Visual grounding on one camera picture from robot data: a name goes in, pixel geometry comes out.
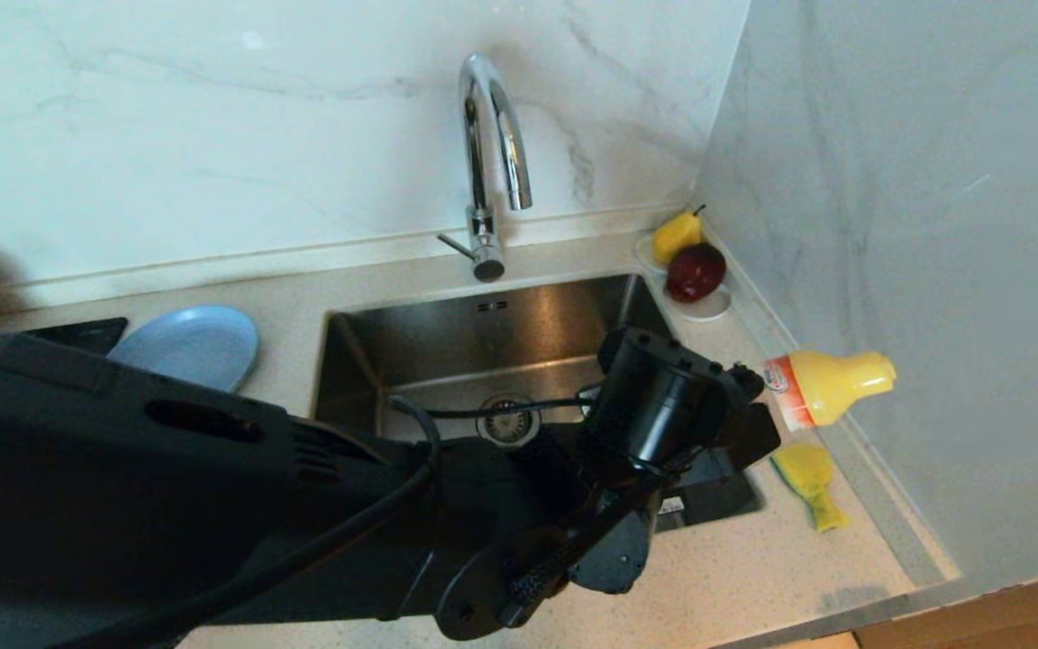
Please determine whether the small white saucer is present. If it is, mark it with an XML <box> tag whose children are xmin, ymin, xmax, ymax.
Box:
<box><xmin>633</xmin><ymin>233</ymin><xmax>669</xmax><ymax>275</ymax></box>
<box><xmin>663</xmin><ymin>284</ymin><xmax>733</xmax><ymax>324</ymax></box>

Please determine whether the blue plastic plate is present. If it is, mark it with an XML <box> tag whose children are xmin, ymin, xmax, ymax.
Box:
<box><xmin>109</xmin><ymin>305</ymin><xmax>260</xmax><ymax>393</ymax></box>

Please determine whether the yellow-capped orange dish soap bottle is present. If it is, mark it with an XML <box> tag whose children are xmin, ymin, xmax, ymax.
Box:
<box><xmin>764</xmin><ymin>350</ymin><xmax>897</xmax><ymax>432</ymax></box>

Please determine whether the yellow pear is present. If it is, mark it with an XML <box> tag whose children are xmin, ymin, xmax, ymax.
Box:
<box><xmin>651</xmin><ymin>205</ymin><xmax>706</xmax><ymax>267</ymax></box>

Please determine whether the wooden cabinet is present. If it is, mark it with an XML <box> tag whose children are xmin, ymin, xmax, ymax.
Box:
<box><xmin>852</xmin><ymin>561</ymin><xmax>1038</xmax><ymax>649</ymax></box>

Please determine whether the dark red apple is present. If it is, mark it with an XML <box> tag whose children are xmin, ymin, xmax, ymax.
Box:
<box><xmin>666</xmin><ymin>242</ymin><xmax>727</xmax><ymax>304</ymax></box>

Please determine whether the black induction cooktop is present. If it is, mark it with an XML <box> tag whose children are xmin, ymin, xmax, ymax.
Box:
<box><xmin>0</xmin><ymin>317</ymin><xmax>130</xmax><ymax>357</ymax></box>

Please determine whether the chrome gooseneck faucet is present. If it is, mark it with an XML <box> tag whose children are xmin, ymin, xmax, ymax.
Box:
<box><xmin>434</xmin><ymin>51</ymin><xmax>534</xmax><ymax>283</ymax></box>

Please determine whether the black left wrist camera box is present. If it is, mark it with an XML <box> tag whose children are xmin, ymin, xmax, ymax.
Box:
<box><xmin>659</xmin><ymin>401</ymin><xmax>783</xmax><ymax>533</ymax></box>

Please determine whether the stainless steel sink basin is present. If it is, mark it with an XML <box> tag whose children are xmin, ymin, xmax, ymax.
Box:
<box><xmin>312</xmin><ymin>273</ymin><xmax>765</xmax><ymax>535</ymax></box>

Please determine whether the yellow green sponge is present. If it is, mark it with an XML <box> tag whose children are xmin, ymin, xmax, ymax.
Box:
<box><xmin>769</xmin><ymin>443</ymin><xmax>850</xmax><ymax>535</ymax></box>

